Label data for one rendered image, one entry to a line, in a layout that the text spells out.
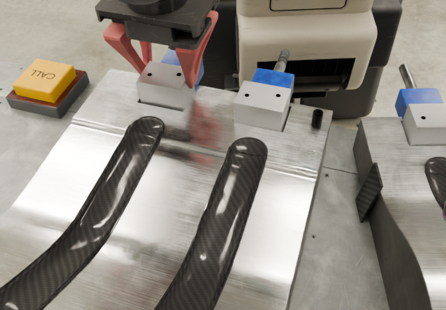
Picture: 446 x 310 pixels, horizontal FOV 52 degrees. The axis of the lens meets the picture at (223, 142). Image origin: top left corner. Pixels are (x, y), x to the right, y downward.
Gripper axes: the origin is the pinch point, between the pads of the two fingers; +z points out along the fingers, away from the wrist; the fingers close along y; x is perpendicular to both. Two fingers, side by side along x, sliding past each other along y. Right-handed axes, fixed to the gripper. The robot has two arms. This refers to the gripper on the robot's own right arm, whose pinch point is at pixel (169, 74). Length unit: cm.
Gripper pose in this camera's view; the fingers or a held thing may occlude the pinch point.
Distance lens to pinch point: 50.5
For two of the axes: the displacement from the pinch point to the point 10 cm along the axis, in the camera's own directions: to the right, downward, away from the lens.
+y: 9.5, 2.1, -2.3
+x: 3.1, -7.2, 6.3
